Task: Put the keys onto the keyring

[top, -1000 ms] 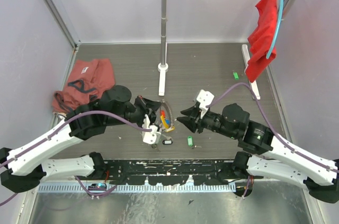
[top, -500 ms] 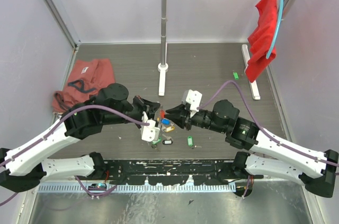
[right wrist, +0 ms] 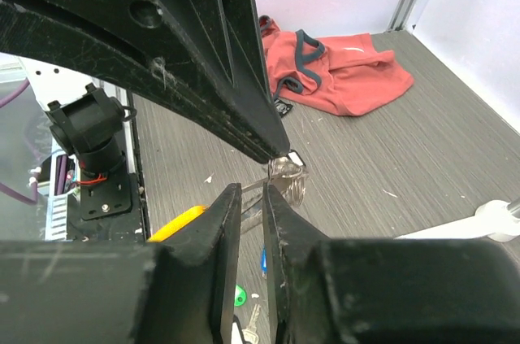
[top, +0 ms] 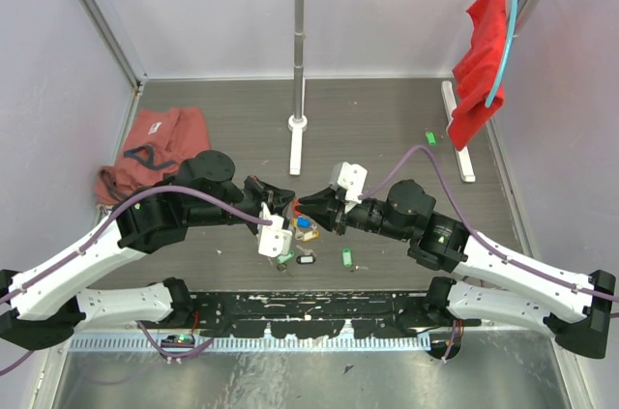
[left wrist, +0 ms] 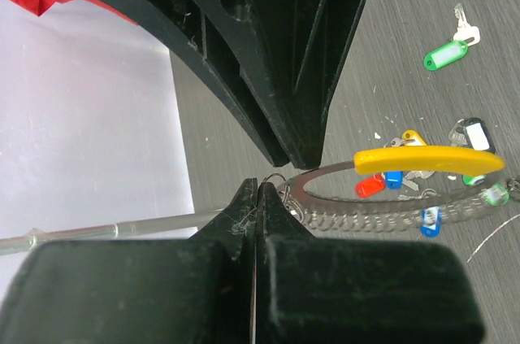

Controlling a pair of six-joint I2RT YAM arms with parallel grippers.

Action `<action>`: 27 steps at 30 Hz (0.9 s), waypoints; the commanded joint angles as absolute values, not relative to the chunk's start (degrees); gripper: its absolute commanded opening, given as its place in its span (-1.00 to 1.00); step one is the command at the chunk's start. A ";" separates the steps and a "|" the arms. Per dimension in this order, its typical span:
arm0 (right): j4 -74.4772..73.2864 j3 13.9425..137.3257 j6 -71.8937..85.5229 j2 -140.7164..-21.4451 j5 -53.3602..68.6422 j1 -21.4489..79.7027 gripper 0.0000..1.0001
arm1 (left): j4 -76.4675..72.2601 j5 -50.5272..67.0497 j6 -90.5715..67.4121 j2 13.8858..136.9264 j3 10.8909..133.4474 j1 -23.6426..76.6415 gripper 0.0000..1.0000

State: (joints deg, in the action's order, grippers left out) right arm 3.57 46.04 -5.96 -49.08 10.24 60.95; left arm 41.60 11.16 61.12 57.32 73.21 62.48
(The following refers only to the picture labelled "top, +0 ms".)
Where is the white slotted cable duct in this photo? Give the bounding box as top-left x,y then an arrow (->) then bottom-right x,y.
68,332 -> 431,353

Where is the red key tag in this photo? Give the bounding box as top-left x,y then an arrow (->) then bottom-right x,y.
292,200 -> 302,218

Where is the green key tag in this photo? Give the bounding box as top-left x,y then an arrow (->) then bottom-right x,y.
276,250 -> 296,265
341,248 -> 368,271
425,131 -> 437,146

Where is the small green-lit circuit board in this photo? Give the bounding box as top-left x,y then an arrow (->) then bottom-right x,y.
162,334 -> 195,348

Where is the blue key tag upper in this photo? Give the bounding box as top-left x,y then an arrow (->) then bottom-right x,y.
296,217 -> 311,229

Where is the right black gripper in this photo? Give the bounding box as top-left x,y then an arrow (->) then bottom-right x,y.
295,184 -> 412,241

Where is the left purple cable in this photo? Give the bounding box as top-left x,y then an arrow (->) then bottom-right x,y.
0,185 -> 273,376

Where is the aluminium frame post left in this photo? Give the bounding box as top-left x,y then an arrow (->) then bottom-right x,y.
79,0 -> 147,91

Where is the light blue hanger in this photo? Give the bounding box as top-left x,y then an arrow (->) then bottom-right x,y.
485,0 -> 518,109

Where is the red hanging cloth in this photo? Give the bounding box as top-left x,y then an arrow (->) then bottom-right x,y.
448,0 -> 508,151

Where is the dusty pink folded shirt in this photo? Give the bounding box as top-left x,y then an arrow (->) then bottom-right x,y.
94,107 -> 210,207

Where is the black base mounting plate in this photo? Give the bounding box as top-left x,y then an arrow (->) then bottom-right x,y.
192,290 -> 452,339

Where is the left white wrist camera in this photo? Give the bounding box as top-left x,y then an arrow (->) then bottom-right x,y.
257,203 -> 293,258

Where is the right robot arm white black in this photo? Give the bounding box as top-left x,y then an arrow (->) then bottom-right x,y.
298,180 -> 616,360

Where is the yellow key tag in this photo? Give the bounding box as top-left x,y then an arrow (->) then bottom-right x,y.
295,230 -> 319,242

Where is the black key tag centre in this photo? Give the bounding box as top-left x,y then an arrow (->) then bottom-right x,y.
296,254 -> 316,265

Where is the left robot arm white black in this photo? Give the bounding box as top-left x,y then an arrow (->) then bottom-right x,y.
1,150 -> 295,351

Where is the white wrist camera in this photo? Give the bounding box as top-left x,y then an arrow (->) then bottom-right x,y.
329,161 -> 368,203
257,203 -> 293,258

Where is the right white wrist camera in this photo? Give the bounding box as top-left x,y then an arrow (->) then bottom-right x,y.
329,161 -> 368,203

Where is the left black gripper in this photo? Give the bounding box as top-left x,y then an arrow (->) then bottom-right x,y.
189,176 -> 297,235

